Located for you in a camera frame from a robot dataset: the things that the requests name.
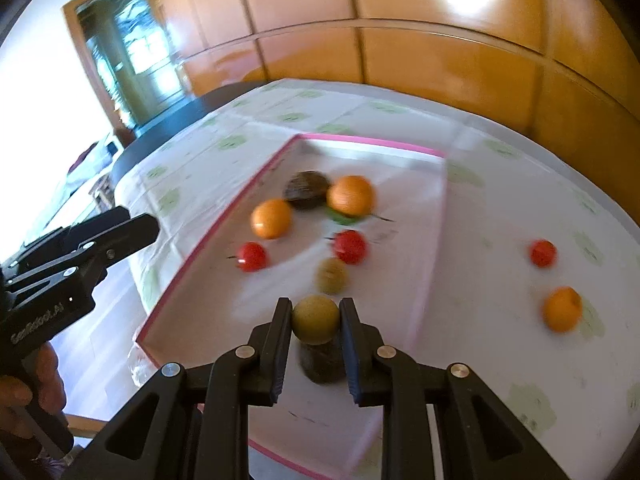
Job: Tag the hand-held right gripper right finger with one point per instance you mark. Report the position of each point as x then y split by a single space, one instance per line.
352 355

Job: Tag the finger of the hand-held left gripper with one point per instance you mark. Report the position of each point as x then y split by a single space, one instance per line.
90 225
135 232

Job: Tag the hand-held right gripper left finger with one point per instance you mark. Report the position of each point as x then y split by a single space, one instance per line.
280 350

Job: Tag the dark brown avocado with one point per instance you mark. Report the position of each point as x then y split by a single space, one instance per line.
322 362
306 189

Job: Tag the yellow-green round fruit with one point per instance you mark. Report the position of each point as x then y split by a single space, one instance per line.
331 275
316 318

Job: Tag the red tomato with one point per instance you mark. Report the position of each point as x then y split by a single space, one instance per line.
350 246
543 253
252 256

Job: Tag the large orange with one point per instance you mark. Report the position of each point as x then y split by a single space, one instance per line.
271 218

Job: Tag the orange with green leaf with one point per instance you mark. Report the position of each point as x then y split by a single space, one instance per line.
350 196

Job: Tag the pink-edged white box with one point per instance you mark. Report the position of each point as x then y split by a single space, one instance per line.
400 200

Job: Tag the person's left hand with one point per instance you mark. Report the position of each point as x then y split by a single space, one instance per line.
12 392

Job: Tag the wooden stool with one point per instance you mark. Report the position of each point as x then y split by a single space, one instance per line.
102 190

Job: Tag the glass door cabinet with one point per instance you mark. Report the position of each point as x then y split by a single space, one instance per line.
130 55

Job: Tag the white green-printed tablecloth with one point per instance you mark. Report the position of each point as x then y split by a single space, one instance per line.
500 200

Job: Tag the small orange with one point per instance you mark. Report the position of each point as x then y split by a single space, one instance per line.
562 308

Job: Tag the wooden wardrobe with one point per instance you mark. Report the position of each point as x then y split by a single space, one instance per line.
450 60

